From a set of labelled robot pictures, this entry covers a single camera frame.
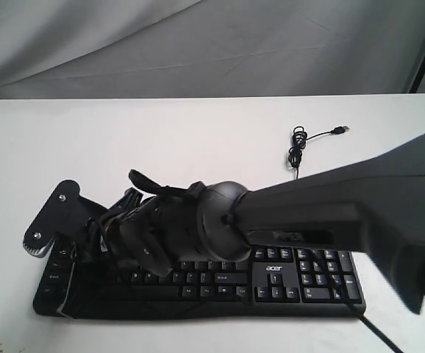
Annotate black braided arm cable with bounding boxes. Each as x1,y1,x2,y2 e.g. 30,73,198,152
329,279,401,353

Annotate grey backdrop cloth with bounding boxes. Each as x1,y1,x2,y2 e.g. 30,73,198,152
0,1,425,99

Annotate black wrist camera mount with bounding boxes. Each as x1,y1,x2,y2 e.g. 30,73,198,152
23,179,107,258

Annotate black usb cable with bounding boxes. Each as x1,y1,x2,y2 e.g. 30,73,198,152
285,124,351,180

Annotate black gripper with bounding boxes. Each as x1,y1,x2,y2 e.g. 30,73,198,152
83,185,205,277

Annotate black acer keyboard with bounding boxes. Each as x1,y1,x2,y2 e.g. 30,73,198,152
32,243,366,321

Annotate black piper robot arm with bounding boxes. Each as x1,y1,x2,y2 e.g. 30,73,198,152
84,133,425,313

